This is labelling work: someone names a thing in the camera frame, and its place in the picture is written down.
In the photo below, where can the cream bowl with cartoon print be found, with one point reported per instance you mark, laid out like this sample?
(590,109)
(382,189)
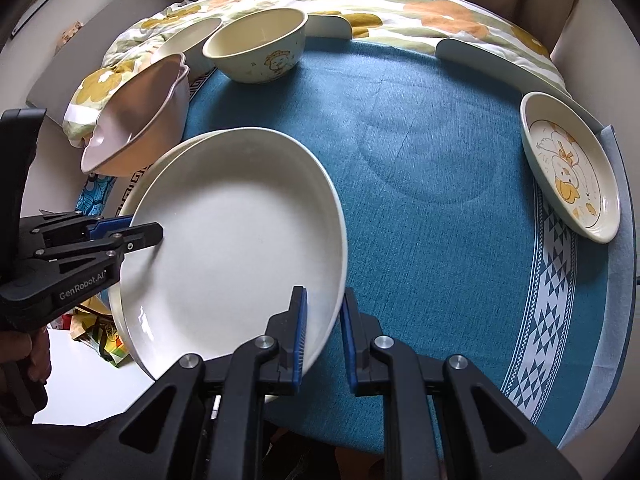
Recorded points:
(260,62)

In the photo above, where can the cream plate with cartoon print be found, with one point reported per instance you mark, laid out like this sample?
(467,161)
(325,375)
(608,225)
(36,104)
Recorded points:
(560,160)

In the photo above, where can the colourful yellow bag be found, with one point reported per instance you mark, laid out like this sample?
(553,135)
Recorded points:
(107,345)

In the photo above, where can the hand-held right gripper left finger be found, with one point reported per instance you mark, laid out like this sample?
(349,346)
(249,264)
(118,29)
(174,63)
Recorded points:
(300,332)

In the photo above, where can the plain cream bowl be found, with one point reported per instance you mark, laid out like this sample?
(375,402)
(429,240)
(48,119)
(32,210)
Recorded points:
(187,37)

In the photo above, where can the floral quilt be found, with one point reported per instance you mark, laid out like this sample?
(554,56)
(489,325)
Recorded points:
(400,5)

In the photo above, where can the light blue cloth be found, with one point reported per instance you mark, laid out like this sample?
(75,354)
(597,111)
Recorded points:
(620,310)

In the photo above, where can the person's left hand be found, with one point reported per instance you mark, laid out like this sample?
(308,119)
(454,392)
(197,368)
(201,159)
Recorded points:
(30,355)

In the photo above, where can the blue patterned tablecloth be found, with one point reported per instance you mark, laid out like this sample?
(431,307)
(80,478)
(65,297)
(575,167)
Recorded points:
(425,210)

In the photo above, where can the small tan object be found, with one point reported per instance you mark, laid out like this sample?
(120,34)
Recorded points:
(72,31)

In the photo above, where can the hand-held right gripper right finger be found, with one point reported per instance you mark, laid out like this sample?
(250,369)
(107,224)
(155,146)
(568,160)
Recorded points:
(349,342)

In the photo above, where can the blue leaf print cloth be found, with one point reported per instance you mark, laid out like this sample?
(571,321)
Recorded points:
(95,195)

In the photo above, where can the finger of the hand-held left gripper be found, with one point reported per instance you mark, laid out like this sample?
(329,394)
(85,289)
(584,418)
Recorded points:
(112,225)
(145,236)

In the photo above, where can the white curved board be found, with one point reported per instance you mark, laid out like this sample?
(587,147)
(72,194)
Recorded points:
(327,25)
(480,57)

